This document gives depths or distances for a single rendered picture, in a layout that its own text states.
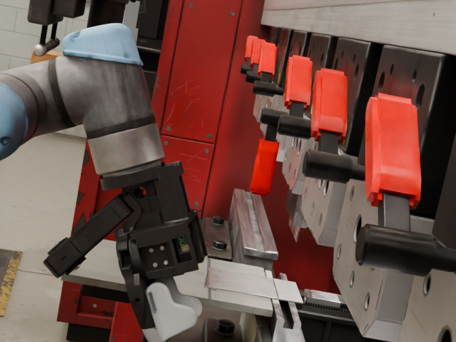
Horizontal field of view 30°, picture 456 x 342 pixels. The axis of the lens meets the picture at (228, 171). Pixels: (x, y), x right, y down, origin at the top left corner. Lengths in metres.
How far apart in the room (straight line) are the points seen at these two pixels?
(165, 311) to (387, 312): 0.47
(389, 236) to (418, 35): 0.19
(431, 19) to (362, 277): 0.16
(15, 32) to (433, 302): 7.67
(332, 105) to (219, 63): 1.37
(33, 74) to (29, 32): 7.08
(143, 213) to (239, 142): 1.07
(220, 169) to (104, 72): 1.12
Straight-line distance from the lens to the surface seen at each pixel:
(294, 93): 0.77
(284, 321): 1.06
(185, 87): 1.95
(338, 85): 0.60
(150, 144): 0.89
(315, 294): 1.15
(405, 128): 0.40
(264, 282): 1.16
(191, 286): 1.09
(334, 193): 0.66
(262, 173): 0.95
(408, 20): 0.55
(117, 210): 0.90
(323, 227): 0.67
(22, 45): 7.99
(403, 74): 0.53
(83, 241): 0.92
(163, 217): 0.90
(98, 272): 1.08
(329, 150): 0.56
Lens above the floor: 1.34
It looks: 10 degrees down
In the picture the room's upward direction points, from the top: 11 degrees clockwise
